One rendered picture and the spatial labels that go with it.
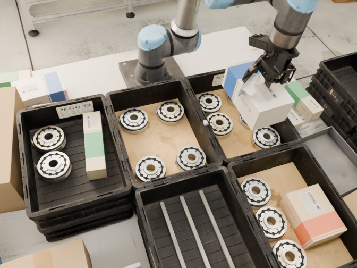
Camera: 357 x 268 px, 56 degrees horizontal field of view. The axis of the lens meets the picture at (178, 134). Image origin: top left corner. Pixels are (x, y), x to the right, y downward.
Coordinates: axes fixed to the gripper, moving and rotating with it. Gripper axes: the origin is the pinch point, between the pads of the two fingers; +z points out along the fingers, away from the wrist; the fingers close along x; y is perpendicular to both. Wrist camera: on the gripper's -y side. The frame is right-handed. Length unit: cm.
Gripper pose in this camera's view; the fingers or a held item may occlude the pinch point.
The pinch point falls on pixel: (257, 88)
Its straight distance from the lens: 105.5
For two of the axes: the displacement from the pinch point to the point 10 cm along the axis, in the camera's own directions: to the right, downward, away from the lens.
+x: 9.2, -2.8, 2.8
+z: -0.8, 5.7, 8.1
